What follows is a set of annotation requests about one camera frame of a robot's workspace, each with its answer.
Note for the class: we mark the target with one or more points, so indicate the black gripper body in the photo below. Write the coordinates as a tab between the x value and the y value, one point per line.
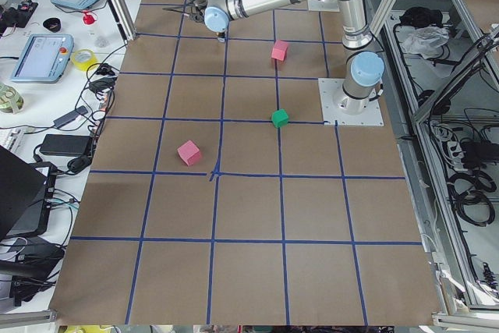
221	35

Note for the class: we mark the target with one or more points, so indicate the pink foam cube centre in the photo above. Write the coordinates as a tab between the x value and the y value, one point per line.
279	50

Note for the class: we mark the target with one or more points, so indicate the pink foam cube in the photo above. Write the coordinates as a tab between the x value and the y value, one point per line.
279	50
189	152

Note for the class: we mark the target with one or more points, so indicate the red small object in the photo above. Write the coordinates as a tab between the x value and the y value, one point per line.
88	18

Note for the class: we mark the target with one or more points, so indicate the yellow tape roll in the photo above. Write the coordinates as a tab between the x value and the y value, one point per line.
84	59

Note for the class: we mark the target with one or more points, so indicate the green foam cube centre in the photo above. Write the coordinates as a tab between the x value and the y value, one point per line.
280	118

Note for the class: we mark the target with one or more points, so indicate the pink foam cube far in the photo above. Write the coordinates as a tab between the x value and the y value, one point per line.
189	152

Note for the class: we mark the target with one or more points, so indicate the black bowl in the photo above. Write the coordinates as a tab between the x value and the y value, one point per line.
52	24

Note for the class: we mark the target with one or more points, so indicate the teach pendant near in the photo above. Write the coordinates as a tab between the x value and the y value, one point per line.
43	59

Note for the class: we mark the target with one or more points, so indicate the black power adapter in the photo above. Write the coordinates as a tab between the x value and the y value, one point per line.
64	145

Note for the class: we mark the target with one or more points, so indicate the black computer box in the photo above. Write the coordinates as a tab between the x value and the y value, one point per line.
25	193

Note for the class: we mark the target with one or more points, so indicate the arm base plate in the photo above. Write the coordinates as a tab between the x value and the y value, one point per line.
338	109
323	5

